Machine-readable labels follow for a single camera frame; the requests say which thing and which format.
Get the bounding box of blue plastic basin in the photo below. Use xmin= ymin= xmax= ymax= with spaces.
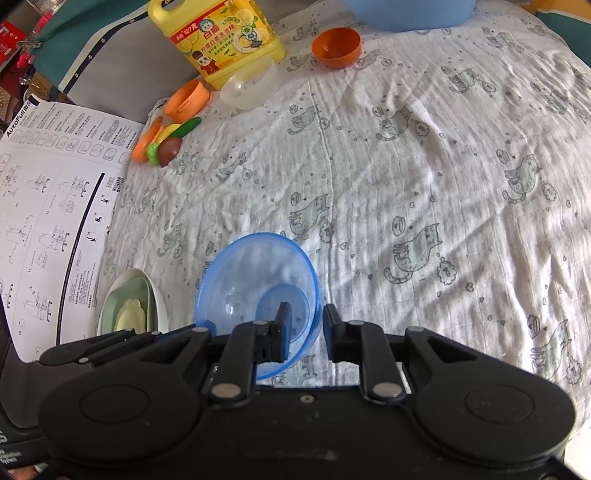
xmin=341 ymin=0 xmax=477 ymax=33

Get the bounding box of teal grey striped cloth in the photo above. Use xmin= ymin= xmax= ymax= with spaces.
xmin=34 ymin=0 xmax=197 ymax=124

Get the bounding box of white round plate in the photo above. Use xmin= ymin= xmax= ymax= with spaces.
xmin=110 ymin=268 xmax=169 ymax=334

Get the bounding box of green square plate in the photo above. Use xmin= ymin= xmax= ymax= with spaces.
xmin=97 ymin=276 xmax=153 ymax=337

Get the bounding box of printed instruction sheet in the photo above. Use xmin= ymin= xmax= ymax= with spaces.
xmin=0 ymin=96 xmax=147 ymax=364

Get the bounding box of yellow detergent bottle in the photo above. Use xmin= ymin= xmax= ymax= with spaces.
xmin=147 ymin=0 xmax=287 ymax=92

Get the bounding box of green toy cucumber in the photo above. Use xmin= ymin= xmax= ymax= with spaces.
xmin=170 ymin=117 xmax=203 ymax=138

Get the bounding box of yellow flower-shaped plate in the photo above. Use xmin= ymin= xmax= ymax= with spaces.
xmin=113 ymin=298 xmax=148 ymax=333

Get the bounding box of clear plastic bowl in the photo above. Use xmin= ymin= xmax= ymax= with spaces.
xmin=219 ymin=57 xmax=280 ymax=111

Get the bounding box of cat printed white cloth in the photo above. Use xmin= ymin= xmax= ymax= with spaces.
xmin=90 ymin=0 xmax=591 ymax=422

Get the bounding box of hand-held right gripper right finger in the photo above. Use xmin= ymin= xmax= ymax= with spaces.
xmin=322 ymin=303 xmax=468 ymax=402

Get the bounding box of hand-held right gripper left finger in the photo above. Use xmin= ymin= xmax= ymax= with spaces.
xmin=151 ymin=302 xmax=293 ymax=401

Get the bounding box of red packaging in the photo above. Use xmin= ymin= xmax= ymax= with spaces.
xmin=0 ymin=20 xmax=29 ymax=62

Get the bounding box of orange bowl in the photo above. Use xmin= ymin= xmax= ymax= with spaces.
xmin=311 ymin=27 xmax=362 ymax=70

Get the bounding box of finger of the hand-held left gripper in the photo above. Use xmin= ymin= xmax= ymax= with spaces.
xmin=39 ymin=329 xmax=163 ymax=368

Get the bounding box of blue transparent bowl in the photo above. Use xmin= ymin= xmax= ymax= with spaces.
xmin=194 ymin=232 xmax=324 ymax=382

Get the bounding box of orange toy pot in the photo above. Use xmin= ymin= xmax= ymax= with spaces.
xmin=164 ymin=78 xmax=212 ymax=119

